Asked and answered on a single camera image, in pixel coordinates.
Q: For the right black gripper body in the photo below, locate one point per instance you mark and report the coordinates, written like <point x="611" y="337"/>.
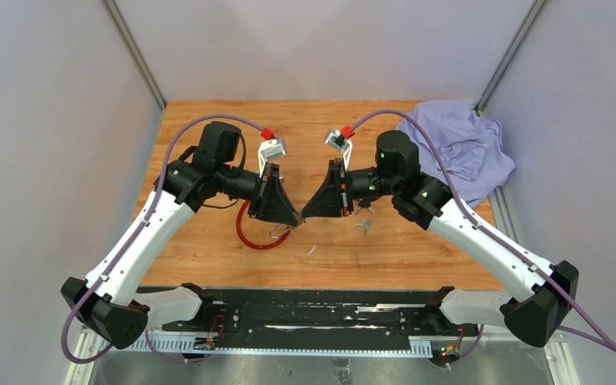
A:
<point x="346" y="180"/>

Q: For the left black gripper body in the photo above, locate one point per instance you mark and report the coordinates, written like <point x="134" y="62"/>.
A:
<point x="260" y="188"/>

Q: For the red cable lock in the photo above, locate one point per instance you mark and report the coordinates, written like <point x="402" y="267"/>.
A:
<point x="255" y="234"/>

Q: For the silver key pair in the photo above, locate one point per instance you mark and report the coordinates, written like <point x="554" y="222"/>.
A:
<point x="365" y="225"/>

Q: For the brass padlock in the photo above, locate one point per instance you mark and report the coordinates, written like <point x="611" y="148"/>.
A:
<point x="279" y="230"/>

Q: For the black head key bunch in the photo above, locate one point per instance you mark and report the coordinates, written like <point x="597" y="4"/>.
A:
<point x="363" y="205"/>

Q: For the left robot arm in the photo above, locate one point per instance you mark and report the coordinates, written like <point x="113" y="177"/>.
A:
<point x="107" y="301"/>

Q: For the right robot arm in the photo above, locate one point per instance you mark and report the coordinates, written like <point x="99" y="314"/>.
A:
<point x="533" y="303"/>

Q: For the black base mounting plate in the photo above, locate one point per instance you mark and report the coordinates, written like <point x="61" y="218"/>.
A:
<point x="376" y="321"/>

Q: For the lavender crumpled cloth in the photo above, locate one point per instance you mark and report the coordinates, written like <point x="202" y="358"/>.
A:
<point x="470" y="147"/>

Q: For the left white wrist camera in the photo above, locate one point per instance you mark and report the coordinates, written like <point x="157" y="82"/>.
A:
<point x="270" y="150"/>

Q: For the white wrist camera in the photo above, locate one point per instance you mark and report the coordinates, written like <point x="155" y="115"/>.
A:
<point x="336" y="140"/>
<point x="270" y="150"/>

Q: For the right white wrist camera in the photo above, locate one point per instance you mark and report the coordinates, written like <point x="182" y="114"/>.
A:
<point x="336" y="140"/>

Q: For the aluminium frame rail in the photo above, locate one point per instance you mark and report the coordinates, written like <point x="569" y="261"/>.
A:
<point x="192" y="345"/>

